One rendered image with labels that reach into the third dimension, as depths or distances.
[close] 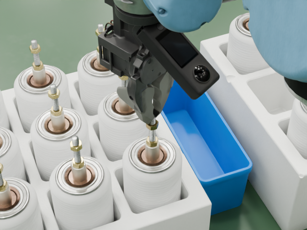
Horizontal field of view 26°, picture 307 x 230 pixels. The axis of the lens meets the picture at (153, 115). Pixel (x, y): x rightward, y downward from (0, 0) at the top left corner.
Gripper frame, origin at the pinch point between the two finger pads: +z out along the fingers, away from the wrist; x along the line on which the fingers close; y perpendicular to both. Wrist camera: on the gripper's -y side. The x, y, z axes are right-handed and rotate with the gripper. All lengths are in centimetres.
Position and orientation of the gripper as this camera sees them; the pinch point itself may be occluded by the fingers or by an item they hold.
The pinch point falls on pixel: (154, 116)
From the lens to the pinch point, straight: 98.9
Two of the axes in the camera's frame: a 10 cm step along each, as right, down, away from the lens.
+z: 0.0, 7.0, 7.2
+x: -6.5, 5.4, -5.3
